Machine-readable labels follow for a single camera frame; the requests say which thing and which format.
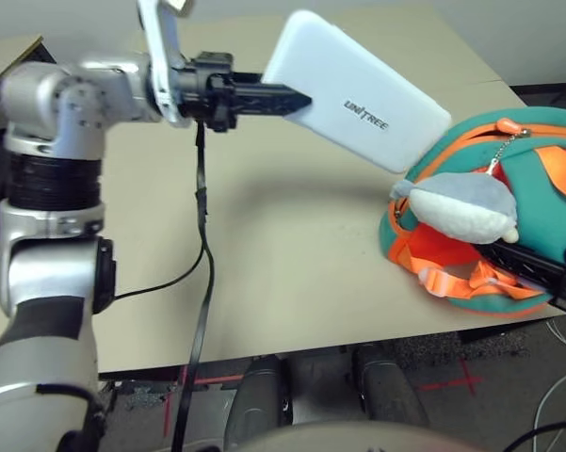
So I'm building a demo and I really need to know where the dark robot leg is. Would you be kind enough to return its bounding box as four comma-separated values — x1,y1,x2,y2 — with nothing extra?
351,345,430,428
224,356,297,435

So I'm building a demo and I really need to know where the beige table with black frame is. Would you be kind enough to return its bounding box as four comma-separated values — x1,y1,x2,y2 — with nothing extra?
0,33,57,123

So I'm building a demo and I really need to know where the white floor cable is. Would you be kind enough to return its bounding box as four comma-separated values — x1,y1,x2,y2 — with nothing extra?
533,319,566,452

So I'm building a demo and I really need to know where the dark right robot leg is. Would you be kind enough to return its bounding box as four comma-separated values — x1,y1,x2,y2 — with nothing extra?
351,345,430,428

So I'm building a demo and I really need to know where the grey robot torso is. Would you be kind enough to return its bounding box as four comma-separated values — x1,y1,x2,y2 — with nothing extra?
233,420,459,452

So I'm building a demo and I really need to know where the dark left robot leg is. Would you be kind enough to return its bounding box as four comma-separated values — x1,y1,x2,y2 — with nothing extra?
224,356,297,435

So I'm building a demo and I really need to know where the grey white plush whale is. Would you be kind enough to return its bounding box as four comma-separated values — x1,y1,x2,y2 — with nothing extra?
389,171,520,245

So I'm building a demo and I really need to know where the red floor tape mark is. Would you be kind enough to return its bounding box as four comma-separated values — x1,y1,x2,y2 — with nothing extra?
420,356,485,396

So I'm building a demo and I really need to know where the thick black cable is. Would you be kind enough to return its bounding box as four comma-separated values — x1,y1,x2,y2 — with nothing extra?
507,418,566,452

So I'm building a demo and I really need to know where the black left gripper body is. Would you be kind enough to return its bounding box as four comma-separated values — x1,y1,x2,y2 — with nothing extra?
176,49,240,134

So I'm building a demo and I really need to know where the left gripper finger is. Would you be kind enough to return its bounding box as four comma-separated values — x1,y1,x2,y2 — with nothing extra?
230,82,314,119
233,70,267,86

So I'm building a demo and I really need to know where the white Unitree box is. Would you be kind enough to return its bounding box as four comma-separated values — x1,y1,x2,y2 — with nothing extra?
262,9,453,175

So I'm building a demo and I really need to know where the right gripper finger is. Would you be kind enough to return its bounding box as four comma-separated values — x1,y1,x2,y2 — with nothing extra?
478,250,566,297
488,241,566,278

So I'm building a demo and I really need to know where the flat black cable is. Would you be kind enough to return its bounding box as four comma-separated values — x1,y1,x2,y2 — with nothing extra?
170,120,217,452

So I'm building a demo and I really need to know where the thin black cable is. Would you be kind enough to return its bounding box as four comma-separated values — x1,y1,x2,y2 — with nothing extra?
114,244,214,303

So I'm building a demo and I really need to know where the orange teal backpack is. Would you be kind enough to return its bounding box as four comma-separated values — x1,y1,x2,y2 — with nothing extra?
379,108,566,320

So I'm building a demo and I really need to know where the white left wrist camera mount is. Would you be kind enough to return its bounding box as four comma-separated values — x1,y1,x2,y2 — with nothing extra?
136,0,197,129

